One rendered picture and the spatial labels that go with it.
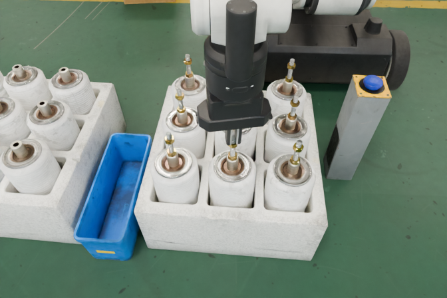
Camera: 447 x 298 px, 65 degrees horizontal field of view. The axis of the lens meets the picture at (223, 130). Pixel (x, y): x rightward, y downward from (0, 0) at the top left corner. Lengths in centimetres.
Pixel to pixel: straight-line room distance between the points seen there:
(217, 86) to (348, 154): 53
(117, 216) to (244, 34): 67
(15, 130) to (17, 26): 90
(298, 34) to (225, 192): 65
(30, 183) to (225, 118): 45
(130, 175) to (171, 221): 30
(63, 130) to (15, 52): 79
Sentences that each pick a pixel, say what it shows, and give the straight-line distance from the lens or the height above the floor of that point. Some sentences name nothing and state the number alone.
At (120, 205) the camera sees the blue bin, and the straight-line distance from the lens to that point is 97.
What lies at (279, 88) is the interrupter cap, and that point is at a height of 25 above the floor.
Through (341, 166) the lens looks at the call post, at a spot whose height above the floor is 6.
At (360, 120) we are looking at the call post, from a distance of 85.
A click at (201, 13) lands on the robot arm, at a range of 43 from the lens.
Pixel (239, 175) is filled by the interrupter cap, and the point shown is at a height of 25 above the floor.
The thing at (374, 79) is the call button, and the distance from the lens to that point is 82.
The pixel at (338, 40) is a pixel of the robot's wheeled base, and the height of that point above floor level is 19.
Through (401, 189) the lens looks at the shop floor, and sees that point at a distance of 108.
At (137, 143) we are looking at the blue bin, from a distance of 97.
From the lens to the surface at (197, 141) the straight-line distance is 78.
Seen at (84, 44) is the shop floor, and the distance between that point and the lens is 154.
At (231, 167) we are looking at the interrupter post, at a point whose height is 26.
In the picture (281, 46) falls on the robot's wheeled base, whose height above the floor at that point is 19.
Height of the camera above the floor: 82
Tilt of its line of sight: 48 degrees down
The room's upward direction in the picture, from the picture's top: straight up
